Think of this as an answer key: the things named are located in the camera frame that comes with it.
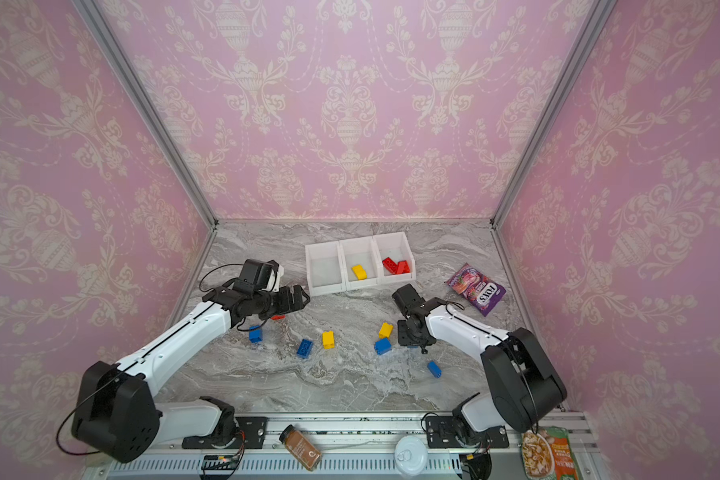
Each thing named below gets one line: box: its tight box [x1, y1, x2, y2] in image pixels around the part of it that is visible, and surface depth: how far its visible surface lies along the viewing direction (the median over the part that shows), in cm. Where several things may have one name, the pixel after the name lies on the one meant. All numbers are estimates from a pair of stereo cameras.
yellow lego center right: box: [378, 322, 394, 339], surface depth 91 cm
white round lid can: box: [394, 435, 428, 478], surface depth 68 cm
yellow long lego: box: [352, 264, 369, 280], surface depth 105 cm
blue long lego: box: [296, 339, 314, 359], surface depth 89 cm
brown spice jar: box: [278, 424, 322, 471], surface depth 70 cm
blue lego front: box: [427, 360, 443, 378], surface depth 85 cm
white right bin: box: [372, 232, 417, 284], surface depth 105 cm
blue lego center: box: [374, 338, 392, 355], surface depth 89 cm
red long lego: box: [382, 256, 399, 275], surface depth 107 cm
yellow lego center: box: [322, 330, 335, 349], surface depth 89 cm
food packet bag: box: [521, 426, 579, 480], surface depth 71 cm
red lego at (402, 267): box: [396, 260, 410, 275], surface depth 103 cm
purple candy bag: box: [444, 263, 507, 317], surface depth 101 cm
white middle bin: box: [339, 236, 380, 291], surface depth 108 cm
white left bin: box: [305, 241, 346, 297], surface depth 106 cm
